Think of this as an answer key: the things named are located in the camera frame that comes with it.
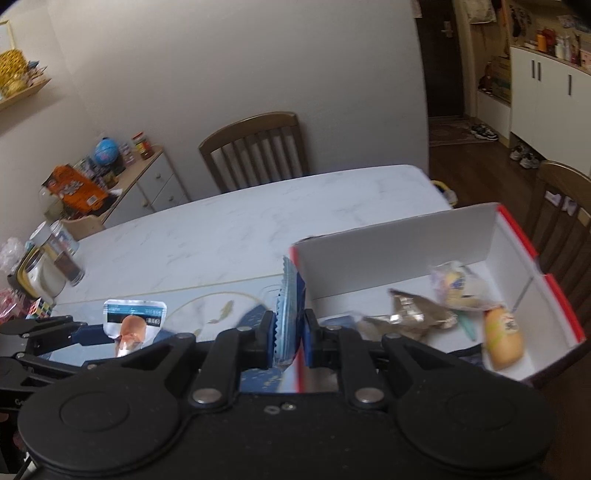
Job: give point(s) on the red shoe box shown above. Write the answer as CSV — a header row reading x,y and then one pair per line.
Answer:
x,y
392,249

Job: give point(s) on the red lid sauce bottle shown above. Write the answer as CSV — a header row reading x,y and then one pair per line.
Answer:
x,y
143,145

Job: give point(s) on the white sneakers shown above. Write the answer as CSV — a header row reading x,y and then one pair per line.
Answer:
x,y
525,157

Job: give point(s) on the patterned doormat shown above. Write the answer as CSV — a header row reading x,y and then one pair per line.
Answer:
x,y
457,133

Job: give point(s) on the blue printed table mat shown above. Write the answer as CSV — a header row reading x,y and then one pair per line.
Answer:
x,y
207,300

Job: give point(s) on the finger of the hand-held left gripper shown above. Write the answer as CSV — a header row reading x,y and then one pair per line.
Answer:
x,y
94,336
55,355

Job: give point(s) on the wooden wall shelf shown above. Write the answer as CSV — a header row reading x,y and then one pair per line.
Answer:
x,y
23,94

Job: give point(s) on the pink plastic packet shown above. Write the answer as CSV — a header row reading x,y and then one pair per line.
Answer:
x,y
11,304

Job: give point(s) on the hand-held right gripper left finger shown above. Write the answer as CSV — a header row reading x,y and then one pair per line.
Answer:
x,y
271,341

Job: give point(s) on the orange snack bag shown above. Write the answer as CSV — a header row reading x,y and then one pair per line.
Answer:
x,y
76,189

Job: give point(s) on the black sneakers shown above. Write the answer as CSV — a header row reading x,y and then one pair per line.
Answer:
x,y
485,132

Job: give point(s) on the white jar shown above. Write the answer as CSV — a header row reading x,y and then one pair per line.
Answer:
x,y
41,277

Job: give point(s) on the colourful puzzle cube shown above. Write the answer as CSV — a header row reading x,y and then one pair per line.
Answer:
x,y
40,308

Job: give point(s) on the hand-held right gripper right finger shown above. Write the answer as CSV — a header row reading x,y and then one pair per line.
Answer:
x,y
308,341

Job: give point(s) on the dark wooden slatted chair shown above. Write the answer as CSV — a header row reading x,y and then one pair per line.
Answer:
x,y
254,147

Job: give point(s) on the beige tote bag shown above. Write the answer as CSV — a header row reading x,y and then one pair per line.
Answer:
x,y
480,10

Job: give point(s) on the white and yellow object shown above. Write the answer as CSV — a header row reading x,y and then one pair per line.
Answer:
x,y
445,191

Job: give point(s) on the white side cabinet wooden top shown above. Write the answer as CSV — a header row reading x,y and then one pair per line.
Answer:
x,y
152,189

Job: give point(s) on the silver packet orange picture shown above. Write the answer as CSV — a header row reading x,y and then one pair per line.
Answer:
x,y
134,323

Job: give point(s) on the yellow bread packet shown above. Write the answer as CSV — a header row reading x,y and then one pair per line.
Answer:
x,y
503,341

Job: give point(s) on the wooden entry shelf niche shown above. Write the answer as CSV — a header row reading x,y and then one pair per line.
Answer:
x,y
494,78

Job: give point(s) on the pale wooden chair back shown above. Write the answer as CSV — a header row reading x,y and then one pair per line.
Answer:
x,y
85,226

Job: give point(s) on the gold tinsel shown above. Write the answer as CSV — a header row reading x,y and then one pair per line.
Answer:
x,y
11,74

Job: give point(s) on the gold foil snack packet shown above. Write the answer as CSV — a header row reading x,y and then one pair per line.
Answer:
x,y
415,314

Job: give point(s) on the glass tea bottle white lid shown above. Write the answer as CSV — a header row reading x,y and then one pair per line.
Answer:
x,y
69,263

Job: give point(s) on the blue globe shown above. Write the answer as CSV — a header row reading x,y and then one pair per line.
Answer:
x,y
105,151

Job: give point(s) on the dark entrance door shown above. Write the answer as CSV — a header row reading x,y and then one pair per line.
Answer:
x,y
441,60

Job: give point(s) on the clear bun packet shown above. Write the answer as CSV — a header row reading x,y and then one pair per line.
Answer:
x,y
455,281

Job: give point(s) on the blue tissue pack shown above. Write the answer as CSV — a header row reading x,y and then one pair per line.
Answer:
x,y
291,314

